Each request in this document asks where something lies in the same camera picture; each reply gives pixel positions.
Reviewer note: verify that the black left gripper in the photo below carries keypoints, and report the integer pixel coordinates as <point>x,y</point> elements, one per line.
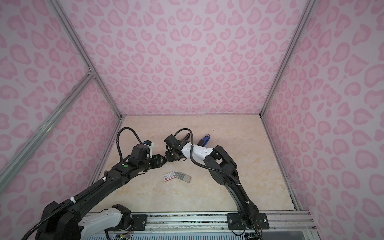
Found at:
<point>157,160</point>

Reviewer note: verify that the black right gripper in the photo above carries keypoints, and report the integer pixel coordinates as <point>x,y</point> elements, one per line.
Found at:
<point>168,156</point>

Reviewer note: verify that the red white staple box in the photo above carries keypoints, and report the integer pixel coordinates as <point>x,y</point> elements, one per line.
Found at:
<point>169,176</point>

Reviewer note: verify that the silver staple strips tray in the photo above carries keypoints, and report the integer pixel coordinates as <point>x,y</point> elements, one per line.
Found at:
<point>183,177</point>

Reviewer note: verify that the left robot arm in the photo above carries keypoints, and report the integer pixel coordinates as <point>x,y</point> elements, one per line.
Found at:
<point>70,219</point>

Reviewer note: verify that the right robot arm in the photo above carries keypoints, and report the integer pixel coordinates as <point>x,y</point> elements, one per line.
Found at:
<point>221,167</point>

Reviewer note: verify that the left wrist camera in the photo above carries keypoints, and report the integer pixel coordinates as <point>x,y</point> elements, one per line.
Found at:
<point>151,146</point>

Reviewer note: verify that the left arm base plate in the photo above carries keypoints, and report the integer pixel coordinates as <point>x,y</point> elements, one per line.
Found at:
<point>135,222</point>

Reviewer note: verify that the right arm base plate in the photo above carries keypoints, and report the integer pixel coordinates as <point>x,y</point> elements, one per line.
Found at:
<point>239,222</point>

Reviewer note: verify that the aluminium front rail frame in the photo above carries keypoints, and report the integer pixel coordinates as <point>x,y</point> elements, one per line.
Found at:
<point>284,225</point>

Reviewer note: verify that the aluminium diagonal wall strut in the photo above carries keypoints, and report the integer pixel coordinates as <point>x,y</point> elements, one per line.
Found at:
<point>29,148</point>

